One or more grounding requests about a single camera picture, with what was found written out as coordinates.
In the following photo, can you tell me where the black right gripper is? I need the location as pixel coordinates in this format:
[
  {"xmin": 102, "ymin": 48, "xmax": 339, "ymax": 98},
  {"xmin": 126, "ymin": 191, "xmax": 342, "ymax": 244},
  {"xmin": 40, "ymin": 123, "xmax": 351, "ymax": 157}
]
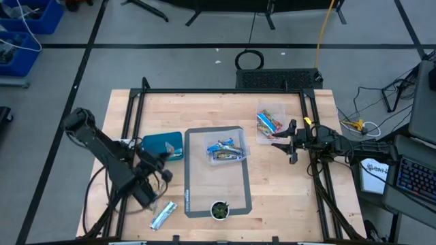
[{"xmin": 271, "ymin": 118, "xmax": 323, "ymax": 165}]

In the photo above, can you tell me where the black perforated computer case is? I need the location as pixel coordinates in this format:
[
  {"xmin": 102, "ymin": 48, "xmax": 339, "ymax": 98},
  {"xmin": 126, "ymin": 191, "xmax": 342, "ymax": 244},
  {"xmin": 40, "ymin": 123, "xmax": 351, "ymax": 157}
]
[{"xmin": 234, "ymin": 67, "xmax": 324, "ymax": 91}]

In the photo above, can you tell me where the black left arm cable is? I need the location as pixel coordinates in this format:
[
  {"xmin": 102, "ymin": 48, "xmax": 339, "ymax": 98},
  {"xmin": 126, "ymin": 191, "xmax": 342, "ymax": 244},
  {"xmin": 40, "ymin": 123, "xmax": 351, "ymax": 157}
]
[{"xmin": 81, "ymin": 165, "xmax": 115, "ymax": 235}]

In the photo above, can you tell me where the white pot with succulent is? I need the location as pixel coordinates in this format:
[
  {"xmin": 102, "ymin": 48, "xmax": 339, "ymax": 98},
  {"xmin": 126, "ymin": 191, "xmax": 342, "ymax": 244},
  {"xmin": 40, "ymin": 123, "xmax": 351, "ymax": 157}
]
[{"xmin": 210, "ymin": 199, "xmax": 231, "ymax": 221}]

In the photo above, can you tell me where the grey cart shelf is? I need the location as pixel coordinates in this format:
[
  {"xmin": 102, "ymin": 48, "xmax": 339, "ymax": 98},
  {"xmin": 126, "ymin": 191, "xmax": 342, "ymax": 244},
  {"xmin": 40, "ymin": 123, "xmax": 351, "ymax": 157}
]
[{"xmin": 0, "ymin": 75, "xmax": 31, "ymax": 89}]

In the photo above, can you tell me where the black backlit keyboard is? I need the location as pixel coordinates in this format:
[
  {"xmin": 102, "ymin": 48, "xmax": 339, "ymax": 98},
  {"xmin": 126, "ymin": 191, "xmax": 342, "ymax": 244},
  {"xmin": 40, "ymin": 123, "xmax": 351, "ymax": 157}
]
[{"xmin": 394, "ymin": 155, "xmax": 436, "ymax": 205}]

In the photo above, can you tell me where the bright blue granola bar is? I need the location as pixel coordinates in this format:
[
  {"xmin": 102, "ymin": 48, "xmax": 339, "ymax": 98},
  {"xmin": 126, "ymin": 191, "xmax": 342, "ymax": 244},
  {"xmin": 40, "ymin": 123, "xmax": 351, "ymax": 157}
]
[{"xmin": 206, "ymin": 137, "xmax": 236, "ymax": 154}]

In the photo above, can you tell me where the grey desk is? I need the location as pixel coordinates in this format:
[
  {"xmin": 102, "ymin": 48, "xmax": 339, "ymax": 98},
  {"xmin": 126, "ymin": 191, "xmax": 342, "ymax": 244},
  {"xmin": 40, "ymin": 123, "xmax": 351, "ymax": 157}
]
[{"xmin": 381, "ymin": 134, "xmax": 436, "ymax": 229}]

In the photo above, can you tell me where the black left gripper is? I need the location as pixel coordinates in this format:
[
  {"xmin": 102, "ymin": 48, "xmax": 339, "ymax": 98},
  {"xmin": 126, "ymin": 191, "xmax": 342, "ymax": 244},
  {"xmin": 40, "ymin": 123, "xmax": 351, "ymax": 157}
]
[{"xmin": 137, "ymin": 149, "xmax": 174, "ymax": 183}]

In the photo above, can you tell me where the clear plastic bin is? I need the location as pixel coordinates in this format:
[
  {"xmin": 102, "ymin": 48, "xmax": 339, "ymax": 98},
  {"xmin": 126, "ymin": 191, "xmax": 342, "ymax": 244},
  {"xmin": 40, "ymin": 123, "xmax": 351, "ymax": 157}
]
[
  {"xmin": 203, "ymin": 128, "xmax": 251, "ymax": 167},
  {"xmin": 255, "ymin": 101, "xmax": 287, "ymax": 146}
]

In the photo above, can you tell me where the black aluminium table frame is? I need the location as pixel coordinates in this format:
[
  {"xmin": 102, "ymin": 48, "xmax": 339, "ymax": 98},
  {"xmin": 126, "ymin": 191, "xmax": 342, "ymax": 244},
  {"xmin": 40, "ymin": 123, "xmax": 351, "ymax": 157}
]
[{"xmin": 76, "ymin": 76, "xmax": 368, "ymax": 245}]

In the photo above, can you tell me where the black partition panel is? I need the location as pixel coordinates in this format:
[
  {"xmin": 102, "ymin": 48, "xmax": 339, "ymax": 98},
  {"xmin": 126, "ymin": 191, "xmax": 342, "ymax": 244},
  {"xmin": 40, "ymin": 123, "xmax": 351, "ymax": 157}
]
[{"xmin": 121, "ymin": 0, "xmax": 348, "ymax": 31}]

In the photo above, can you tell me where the blue storage bin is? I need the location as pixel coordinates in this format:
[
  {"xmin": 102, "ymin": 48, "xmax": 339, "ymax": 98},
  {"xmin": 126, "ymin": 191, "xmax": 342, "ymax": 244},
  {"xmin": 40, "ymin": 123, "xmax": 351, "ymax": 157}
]
[
  {"xmin": 0, "ymin": 31, "xmax": 42, "ymax": 78},
  {"xmin": 0, "ymin": 0, "xmax": 65, "ymax": 35}
]

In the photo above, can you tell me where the grey monitor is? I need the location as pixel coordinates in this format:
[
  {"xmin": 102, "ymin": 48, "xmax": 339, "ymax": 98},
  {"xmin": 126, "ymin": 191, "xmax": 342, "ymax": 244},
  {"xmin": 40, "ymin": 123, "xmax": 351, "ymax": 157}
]
[{"xmin": 407, "ymin": 59, "xmax": 436, "ymax": 146}]

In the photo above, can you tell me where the dark blue granola bar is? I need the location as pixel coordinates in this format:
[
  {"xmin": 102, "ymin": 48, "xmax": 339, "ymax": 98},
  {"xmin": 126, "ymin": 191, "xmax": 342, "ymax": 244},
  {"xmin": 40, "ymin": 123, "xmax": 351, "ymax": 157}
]
[{"xmin": 211, "ymin": 149, "xmax": 246, "ymax": 161}]

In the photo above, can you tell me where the white paper sheet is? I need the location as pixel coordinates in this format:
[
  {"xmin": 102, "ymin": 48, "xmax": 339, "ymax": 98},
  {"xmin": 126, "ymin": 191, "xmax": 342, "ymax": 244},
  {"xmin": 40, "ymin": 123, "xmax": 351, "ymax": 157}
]
[{"xmin": 360, "ymin": 158, "xmax": 391, "ymax": 195}]

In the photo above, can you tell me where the black coiled cable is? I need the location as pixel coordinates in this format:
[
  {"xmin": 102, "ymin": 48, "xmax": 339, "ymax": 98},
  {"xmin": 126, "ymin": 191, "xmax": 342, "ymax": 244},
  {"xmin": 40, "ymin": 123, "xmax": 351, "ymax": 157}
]
[{"xmin": 234, "ymin": 49, "xmax": 265, "ymax": 71}]

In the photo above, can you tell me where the teal plastic bin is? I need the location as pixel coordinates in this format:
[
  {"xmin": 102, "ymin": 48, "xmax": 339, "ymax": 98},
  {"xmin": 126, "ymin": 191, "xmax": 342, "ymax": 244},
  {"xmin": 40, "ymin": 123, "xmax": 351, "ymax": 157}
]
[{"xmin": 141, "ymin": 131, "xmax": 185, "ymax": 161}]

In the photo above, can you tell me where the grey-bordered silicone baking mat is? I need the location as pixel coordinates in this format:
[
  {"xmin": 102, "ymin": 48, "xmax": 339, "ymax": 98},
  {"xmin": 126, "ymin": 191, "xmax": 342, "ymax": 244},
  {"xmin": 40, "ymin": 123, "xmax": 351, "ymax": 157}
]
[{"xmin": 183, "ymin": 125, "xmax": 253, "ymax": 219}]

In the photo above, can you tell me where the black equipment foot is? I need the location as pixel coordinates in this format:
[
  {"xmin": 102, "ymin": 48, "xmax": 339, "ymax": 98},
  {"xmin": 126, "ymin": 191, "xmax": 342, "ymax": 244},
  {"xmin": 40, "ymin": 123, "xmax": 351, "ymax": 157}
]
[{"xmin": 0, "ymin": 105, "xmax": 14, "ymax": 125}]

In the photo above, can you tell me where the person's shoe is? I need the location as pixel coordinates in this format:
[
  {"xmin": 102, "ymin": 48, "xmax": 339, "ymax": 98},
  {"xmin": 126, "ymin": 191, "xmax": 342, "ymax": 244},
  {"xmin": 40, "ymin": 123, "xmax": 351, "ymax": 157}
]
[{"xmin": 363, "ymin": 219, "xmax": 382, "ymax": 242}]

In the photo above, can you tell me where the yellow hanging cable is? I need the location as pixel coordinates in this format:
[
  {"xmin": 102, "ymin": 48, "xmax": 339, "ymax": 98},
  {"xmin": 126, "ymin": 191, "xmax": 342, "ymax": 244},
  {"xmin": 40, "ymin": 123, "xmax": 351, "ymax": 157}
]
[{"xmin": 313, "ymin": 0, "xmax": 337, "ymax": 69}]

